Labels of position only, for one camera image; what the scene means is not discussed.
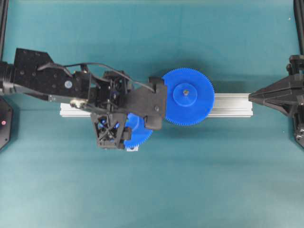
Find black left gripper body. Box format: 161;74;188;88
91;76;167;149

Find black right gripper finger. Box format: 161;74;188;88
249;76;297;97
248;96;297;116

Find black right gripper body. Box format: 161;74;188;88
286;55;304;148

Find small blue plastic gear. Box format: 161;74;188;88
124;113;153;148

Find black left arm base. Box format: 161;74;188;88
0;97;13;150

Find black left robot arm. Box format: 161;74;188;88
0;48;167;149

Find large blue plastic gear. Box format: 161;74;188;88
162;67;215;126

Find teal table mat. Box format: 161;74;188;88
0;0;304;228

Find silver aluminium extrusion rail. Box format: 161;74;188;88
59;93;253;118

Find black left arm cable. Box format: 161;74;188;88
37;62;155;91

